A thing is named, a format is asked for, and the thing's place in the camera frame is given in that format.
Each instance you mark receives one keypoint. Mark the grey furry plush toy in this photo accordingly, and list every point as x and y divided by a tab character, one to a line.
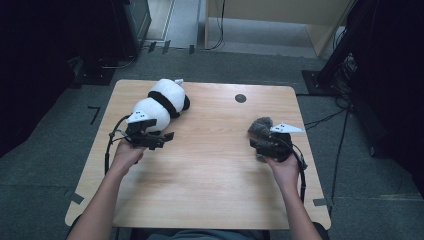
260	130

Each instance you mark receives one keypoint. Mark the black and white panda plush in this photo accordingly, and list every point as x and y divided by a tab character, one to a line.
166	95

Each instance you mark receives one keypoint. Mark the light wooden cabinet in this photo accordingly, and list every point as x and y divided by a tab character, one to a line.
266	11

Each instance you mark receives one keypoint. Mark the dark round table grommet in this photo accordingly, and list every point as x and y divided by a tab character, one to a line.
240	98

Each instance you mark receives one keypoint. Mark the black metal stand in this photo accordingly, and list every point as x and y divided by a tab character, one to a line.
336	50

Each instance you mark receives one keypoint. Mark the person's right hand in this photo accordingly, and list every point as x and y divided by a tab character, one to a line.
286	173

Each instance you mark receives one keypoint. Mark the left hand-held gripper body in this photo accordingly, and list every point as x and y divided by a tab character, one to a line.
141	138

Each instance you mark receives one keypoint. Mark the person's dark clothing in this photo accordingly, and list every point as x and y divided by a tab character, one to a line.
200	235

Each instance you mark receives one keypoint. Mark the person's left hand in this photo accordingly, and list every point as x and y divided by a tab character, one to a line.
126	160

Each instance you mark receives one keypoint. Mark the grey floor tape strip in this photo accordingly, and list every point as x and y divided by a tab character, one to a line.
321	202
75	197

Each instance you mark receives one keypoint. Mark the black stand base plate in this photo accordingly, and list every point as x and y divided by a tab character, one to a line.
95	75

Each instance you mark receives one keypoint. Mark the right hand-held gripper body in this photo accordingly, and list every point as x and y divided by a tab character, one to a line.
280	148

